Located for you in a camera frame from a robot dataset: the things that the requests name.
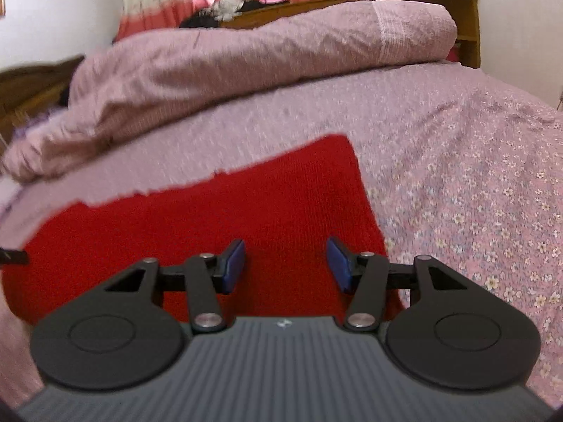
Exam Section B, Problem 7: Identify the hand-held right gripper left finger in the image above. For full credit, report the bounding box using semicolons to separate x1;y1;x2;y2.
68;238;246;334

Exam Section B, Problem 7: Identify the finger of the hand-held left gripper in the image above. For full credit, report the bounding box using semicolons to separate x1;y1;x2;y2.
0;248;31;267

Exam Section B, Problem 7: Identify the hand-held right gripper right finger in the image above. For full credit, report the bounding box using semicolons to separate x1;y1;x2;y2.
326;236;503;333

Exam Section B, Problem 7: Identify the red knit sweater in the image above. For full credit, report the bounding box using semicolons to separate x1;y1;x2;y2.
0;134;407;328

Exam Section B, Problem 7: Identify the dark clothes pile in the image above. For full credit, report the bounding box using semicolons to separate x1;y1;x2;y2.
179;0;282;29

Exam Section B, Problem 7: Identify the lavender sheet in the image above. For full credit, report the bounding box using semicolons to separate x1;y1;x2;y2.
0;180;23;212

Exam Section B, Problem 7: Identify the purple cloth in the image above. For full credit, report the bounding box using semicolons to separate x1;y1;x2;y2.
9;110;67;141

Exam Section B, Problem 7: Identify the pink floral bedsheet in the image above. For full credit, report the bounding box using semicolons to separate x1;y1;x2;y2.
0;59;563;405

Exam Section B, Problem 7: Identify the pink quilt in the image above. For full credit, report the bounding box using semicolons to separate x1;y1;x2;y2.
0;0;458;183

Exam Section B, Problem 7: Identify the white crumpled cloth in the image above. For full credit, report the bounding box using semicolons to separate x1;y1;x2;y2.
211;0;245;14

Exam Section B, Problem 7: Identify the wooden headboard with shelves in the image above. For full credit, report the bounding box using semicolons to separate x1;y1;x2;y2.
220;0;481;69

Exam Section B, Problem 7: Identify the cream and red curtain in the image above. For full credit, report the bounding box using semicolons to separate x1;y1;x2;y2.
115;0;341;42

